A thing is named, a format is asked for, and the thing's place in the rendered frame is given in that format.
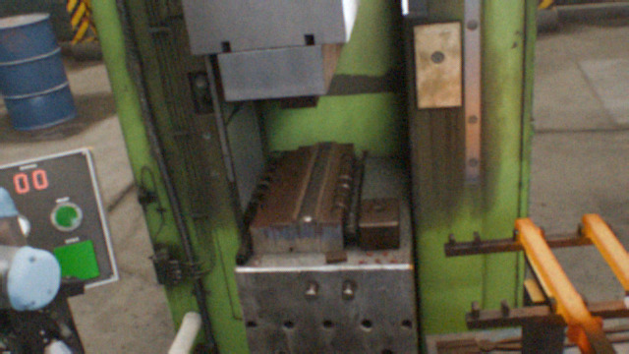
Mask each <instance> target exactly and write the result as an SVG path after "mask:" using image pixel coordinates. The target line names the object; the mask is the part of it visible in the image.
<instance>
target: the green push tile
mask: <svg viewBox="0 0 629 354"><path fill-rule="evenodd" d="M54 253H55V259H56V261H57V263H58V265H59V269H60V277H61V276H65V275H73V276H77V277H78V278H82V279H88V278H93V277H97V276H100V271H99V266H98V261H97V257H96V252H95V249H94V244H93V240H87V241H83V242H82V243H78V244H74V245H70V246H65V247H61V248H57V249H54Z"/></svg>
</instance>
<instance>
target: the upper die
mask: <svg viewBox="0 0 629 354"><path fill-rule="evenodd" d="M342 46H343V43H336V44H324V45H315V37H314V34H313V35H312V36H311V38H310V40H309V43H308V45H306V46H298V47H285V48H272V49H260V50H247V51H231V48H230V46H229V47H228V48H227V49H226V50H225V51H224V52H220V54H217V59H218V64H220V70H221V76H222V82H223V87H224V93H225V98H226V100H242V99H258V98H273V97H288V96H303V95H319V94H326V93H327V89H328V86H329V83H330V80H331V77H333V74H334V71H335V68H336V64H337V61H338V58H339V55H340V51H341V49H342Z"/></svg>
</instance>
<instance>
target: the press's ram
mask: <svg viewBox="0 0 629 354"><path fill-rule="evenodd" d="M182 4H183V9H184V14H185V20H186V25H187V30H188V35H189V40H190V45H191V50H192V55H207V54H220V52H224V51H225V50H226V49H227V48H228V47H229V46H230V48H231V51H247V50H260V49H272V48H285V47H298V46H306V45H308V43H309V40H310V38H311V36H312V35H313V34H314V45H324V44H336V43H347V42H348V39H349V36H350V33H351V30H352V26H353V23H354V21H355V18H356V13H358V10H359V7H360V4H361V0H182Z"/></svg>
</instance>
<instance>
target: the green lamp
mask: <svg viewBox="0 0 629 354"><path fill-rule="evenodd" d="M55 220H56V222H57V224H59V225H60V226H62V227H70V226H73V225H74V224H75V223H76V222H77V220H78V213H77V211H76V210H75V209H74V208H73V207H71V206H61V207H60V208H59V209H57V211H56V213H55Z"/></svg>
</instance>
